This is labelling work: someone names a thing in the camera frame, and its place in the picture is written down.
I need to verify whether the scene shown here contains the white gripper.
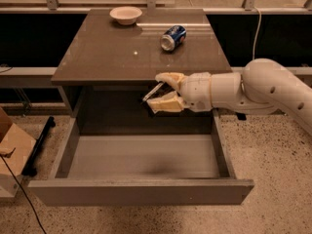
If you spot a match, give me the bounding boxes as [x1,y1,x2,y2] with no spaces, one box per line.
[147,72,213,113]

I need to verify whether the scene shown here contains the black rxbar chocolate wrapper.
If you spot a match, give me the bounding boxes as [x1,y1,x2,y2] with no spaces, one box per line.
[141,82,174,102]

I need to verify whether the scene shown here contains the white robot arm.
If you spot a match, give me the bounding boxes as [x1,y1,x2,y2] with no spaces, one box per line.
[143,58,312,135]

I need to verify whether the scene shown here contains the grey cabinet with counter top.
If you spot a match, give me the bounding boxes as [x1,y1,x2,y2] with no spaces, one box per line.
[52,9,230,136]

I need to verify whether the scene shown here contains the grey open top drawer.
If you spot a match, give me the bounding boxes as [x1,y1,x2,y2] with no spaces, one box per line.
[27,91,255,208]

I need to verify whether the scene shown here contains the blue crushed soda can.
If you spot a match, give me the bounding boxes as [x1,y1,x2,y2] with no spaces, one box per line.
[160,25,186,52]

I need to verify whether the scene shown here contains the white paper bowl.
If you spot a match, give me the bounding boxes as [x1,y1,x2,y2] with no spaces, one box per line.
[109,6,142,25]

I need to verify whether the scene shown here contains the black bar on floor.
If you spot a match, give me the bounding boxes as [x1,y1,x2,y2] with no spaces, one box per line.
[21,116,56,176]

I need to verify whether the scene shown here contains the cardboard box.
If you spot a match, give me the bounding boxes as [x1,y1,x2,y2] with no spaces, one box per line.
[0,107,36,176]

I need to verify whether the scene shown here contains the white box on floor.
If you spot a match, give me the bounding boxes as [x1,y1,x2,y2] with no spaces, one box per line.
[0,175,22,200]

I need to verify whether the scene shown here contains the white cable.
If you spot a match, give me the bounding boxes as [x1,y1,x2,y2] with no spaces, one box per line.
[252,7,263,61]

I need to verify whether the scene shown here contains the black cable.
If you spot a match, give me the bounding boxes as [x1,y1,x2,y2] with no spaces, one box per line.
[0,153,48,234]

